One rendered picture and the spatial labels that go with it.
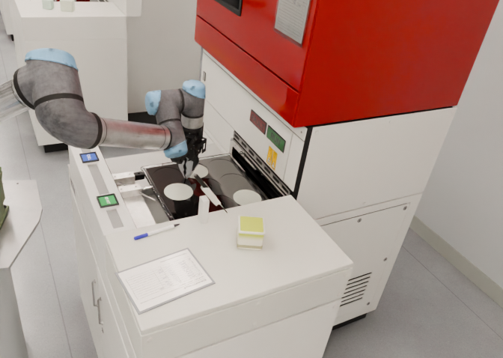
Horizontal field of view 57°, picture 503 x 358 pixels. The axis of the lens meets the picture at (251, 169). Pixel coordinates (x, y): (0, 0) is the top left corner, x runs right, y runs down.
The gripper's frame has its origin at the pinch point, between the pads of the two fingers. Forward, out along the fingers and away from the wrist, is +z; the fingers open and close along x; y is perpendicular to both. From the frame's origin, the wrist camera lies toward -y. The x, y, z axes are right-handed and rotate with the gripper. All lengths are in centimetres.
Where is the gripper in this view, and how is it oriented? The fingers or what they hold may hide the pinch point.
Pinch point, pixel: (185, 176)
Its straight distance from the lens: 169.6
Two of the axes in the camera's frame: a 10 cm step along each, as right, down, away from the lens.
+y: 4.4, -4.4, 7.9
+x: -8.9, -3.4, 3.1
